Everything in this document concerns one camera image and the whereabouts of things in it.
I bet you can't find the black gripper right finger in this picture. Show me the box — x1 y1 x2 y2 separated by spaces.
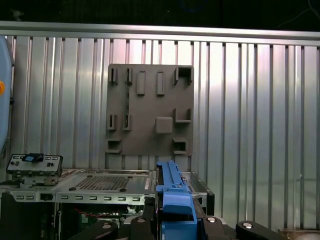
197 199 283 240

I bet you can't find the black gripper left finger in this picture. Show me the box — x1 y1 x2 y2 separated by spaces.
67 197 160 240

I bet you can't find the hard disk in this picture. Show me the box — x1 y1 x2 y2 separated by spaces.
155 159 209 240

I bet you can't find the black PC case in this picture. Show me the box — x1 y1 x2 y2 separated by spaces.
0 167 216 240

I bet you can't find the green motherboard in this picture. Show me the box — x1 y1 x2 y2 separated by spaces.
76 206 145 226

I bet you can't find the grey parts rack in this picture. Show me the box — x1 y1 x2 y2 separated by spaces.
104 63 195 156

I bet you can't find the blue video connector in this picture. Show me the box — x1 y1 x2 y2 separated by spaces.
21 152 45 164

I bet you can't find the pale blue teach pendant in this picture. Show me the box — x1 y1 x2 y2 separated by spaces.
0 34 15 156

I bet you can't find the red black twisted wire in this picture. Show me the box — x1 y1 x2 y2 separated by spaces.
74 208 119 219

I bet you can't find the square brown base plate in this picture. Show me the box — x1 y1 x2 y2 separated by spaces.
282 226 320 240

